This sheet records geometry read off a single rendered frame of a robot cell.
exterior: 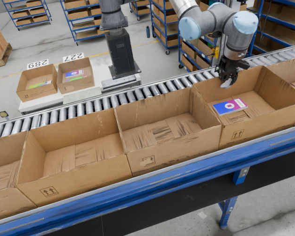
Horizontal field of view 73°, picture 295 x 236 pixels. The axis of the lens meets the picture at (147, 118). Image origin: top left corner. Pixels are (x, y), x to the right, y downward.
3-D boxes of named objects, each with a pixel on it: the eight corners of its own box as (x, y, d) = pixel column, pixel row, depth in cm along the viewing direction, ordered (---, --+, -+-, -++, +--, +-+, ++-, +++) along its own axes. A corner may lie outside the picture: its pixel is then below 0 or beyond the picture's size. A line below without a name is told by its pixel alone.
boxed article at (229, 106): (211, 107, 108) (212, 105, 106) (239, 99, 110) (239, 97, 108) (219, 116, 103) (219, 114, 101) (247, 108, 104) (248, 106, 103)
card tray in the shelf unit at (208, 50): (197, 46, 248) (198, 38, 242) (220, 41, 251) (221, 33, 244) (213, 60, 218) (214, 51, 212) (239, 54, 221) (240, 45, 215)
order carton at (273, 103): (253, 90, 114) (263, 64, 102) (293, 127, 95) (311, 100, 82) (189, 108, 109) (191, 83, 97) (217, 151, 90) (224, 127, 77)
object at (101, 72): (126, 54, 215) (125, 51, 213) (141, 79, 172) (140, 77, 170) (29, 77, 200) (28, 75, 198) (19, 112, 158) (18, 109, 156)
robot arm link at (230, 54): (240, 37, 88) (253, 50, 82) (237, 47, 92) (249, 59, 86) (222, 41, 87) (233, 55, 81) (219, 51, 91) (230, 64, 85)
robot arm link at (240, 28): (246, 6, 78) (266, 17, 73) (236, 35, 89) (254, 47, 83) (227, 14, 76) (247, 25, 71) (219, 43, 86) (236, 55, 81)
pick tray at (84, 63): (92, 66, 196) (88, 56, 189) (95, 86, 168) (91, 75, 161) (62, 73, 192) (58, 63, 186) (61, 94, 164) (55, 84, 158)
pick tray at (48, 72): (57, 72, 195) (53, 62, 188) (57, 92, 167) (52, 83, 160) (27, 80, 190) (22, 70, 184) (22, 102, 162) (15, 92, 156)
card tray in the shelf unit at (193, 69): (181, 60, 311) (181, 54, 304) (200, 55, 314) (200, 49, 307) (192, 72, 281) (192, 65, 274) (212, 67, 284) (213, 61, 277)
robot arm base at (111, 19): (102, 20, 163) (99, 6, 156) (125, 16, 163) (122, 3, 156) (101, 28, 149) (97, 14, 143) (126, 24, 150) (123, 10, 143)
